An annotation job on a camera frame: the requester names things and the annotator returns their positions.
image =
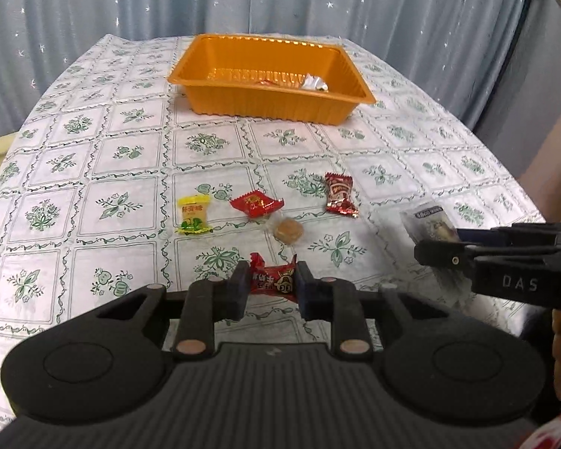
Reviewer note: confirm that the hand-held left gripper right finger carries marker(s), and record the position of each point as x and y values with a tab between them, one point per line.
308	297

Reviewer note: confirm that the yellow and green snack packet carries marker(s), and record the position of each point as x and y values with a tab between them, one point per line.
195	215

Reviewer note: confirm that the clear snack packet grey label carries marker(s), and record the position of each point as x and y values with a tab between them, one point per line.
430	222

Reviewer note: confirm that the small red candy packet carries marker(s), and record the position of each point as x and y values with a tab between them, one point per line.
255	203

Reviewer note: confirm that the green floral tablecloth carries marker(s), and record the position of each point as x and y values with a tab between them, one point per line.
121	159

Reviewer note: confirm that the clear-wrapped brown cookie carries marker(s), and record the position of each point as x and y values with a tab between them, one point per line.
287	230

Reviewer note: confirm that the white silver snack packet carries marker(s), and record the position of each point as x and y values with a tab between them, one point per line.
313	83

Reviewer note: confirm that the red cartoon snack packet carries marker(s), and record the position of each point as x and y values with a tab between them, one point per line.
273	280

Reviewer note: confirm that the blue curtain with lace trim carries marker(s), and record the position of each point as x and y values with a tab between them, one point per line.
551	79

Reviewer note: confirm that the orange plastic tray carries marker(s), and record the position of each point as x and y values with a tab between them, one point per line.
262	105

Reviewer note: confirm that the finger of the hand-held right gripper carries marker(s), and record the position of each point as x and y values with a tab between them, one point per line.
519	235
439	252

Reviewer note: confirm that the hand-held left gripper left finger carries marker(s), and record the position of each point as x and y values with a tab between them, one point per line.
241	290

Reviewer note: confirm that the dark red snack packet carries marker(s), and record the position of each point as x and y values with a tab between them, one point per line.
340	194

